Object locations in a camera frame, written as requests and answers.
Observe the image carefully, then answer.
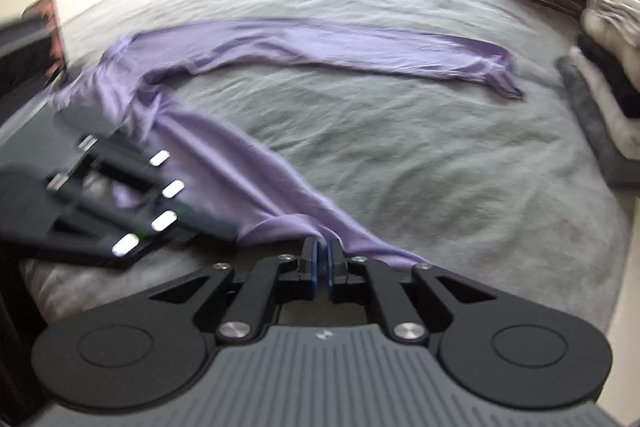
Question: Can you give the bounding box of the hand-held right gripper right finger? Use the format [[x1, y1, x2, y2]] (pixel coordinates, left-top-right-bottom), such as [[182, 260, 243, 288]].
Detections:
[[324, 242, 499, 345]]

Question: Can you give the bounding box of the beige folded sweater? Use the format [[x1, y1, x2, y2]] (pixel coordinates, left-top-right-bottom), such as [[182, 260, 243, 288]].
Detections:
[[581, 7, 640, 54]]

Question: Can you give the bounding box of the black folded garment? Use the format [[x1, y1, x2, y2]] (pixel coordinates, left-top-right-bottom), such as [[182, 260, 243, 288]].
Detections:
[[576, 33, 640, 120]]

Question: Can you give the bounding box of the black smartphone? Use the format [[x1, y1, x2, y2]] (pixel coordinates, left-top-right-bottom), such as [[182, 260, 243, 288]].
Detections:
[[21, 0, 69, 84]]

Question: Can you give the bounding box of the lavender shirt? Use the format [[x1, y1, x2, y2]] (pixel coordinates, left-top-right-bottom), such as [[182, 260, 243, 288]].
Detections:
[[52, 18, 525, 270]]

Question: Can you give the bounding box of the cream folded shirt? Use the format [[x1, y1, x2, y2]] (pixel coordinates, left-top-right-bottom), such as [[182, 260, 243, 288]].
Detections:
[[589, 0, 640, 15]]

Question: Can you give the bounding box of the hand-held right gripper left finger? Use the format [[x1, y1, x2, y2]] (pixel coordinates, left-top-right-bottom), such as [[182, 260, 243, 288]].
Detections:
[[149, 239, 321, 347]]

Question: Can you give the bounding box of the white folded sweatshirt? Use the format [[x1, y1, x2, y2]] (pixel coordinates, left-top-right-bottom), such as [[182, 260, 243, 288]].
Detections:
[[569, 47, 640, 158]]

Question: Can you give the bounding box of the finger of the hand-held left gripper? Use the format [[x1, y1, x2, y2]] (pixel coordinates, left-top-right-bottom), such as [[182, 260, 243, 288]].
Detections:
[[45, 174, 239, 270], [77, 129, 187, 202]]

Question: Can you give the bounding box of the grey folded garment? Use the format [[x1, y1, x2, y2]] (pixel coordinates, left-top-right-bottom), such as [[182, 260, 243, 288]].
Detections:
[[556, 56, 640, 188]]

